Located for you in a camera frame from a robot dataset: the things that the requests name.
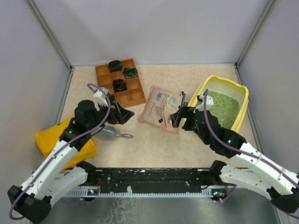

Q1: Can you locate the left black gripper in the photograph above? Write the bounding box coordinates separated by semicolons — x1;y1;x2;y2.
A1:
87;99;134;131

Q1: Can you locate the pink cat litter bag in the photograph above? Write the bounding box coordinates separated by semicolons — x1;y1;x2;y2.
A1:
138;86;186;133

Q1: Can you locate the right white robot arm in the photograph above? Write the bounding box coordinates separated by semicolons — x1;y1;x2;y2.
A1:
170;91;299;216

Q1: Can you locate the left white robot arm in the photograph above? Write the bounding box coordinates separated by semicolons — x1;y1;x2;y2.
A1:
7;100;134;224

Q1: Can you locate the yellow litter box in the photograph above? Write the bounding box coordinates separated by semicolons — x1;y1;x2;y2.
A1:
188;75;249;132

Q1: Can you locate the green cat litter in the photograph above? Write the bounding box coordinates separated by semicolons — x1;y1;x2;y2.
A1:
208;90;239;129

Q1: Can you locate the wooden compartment tray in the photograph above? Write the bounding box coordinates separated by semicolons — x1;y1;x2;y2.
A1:
95;58;146;108

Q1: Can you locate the silver metal scoop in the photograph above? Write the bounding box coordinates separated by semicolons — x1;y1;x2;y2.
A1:
92;126;133;140

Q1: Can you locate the black orange rolled item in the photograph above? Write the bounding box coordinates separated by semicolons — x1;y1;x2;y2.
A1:
113;79;127;92

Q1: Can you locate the black green rolled item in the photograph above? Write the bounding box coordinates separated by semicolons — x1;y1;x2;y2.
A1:
123;67;138;79

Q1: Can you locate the black rolled item top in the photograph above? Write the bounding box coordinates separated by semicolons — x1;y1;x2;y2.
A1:
107;60;122;72

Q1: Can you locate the yellow cloth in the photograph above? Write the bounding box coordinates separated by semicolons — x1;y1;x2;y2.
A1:
35;116;98;171

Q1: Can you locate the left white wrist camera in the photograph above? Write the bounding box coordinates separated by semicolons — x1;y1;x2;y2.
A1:
93;87;109;106

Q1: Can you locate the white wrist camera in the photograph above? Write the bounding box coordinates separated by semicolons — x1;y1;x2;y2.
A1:
195;93;214;112
93;87;109;106

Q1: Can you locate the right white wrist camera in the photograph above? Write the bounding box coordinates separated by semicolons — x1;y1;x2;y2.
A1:
195;93;214;112

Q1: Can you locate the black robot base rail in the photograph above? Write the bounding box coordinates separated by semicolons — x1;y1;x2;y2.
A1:
80;168;225;194

